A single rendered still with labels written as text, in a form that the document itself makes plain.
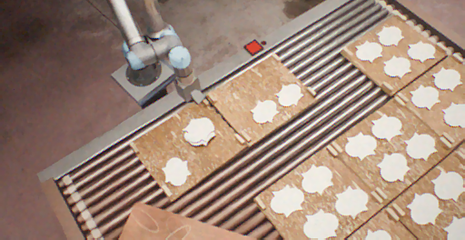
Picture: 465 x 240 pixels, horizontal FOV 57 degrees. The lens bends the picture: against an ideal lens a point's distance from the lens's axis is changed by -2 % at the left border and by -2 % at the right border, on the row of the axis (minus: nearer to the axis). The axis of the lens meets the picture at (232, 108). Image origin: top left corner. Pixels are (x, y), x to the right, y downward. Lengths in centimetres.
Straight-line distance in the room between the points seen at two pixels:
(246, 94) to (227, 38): 154
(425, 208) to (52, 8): 349
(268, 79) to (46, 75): 214
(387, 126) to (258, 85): 63
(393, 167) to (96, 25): 282
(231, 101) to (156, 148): 41
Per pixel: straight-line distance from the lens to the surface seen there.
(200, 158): 194
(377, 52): 231
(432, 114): 218
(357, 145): 198
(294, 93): 210
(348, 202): 186
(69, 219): 197
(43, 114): 356
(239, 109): 205
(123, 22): 181
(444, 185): 200
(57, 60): 385
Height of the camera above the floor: 266
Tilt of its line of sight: 57 degrees down
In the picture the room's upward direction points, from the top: 7 degrees counter-clockwise
